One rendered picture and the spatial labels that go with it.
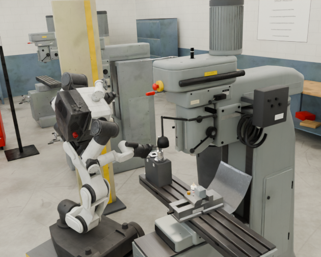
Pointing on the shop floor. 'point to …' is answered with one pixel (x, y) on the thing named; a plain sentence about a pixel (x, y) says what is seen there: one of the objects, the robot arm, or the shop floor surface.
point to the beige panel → (83, 65)
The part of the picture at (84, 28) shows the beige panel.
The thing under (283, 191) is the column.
